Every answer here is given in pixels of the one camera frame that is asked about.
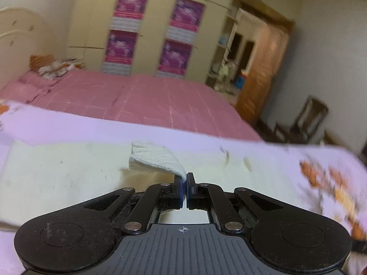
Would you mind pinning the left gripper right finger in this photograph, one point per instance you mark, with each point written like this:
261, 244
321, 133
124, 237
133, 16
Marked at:
219, 205

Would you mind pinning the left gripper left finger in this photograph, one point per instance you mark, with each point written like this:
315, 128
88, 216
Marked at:
145, 207

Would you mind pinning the cream knitted sweater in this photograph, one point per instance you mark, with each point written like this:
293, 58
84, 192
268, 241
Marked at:
36, 180

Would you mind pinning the pink bed cover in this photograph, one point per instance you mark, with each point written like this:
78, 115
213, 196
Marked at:
140, 99

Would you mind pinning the open corner shelf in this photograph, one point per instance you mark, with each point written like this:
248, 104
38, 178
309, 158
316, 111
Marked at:
224, 61

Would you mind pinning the brown wooden door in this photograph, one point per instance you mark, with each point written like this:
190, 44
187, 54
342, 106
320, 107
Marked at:
271, 45

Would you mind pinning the lilac floral bed sheet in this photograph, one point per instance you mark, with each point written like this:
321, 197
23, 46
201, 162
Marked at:
330, 180

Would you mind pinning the dark wooden chair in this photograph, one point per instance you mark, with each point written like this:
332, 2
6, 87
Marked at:
302, 130

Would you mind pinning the lower right pink poster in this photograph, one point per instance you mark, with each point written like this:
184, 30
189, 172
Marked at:
174, 59

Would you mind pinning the pink poster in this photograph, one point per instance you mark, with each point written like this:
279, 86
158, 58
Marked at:
119, 53
128, 15
185, 21
174, 59

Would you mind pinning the lower left pink poster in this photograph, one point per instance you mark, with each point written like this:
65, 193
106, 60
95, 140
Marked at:
119, 53

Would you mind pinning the orange patterned pillow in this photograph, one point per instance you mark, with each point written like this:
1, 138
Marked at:
49, 68

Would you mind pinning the upper right pink poster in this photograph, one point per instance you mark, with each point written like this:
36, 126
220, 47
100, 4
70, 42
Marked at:
185, 21

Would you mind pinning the upper left pink poster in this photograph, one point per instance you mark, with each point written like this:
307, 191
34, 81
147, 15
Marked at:
128, 15

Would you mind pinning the cream wardrobe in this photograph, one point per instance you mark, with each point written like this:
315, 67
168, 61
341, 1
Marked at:
89, 30

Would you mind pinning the cream curved headboard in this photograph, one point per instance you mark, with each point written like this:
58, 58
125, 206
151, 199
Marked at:
23, 33

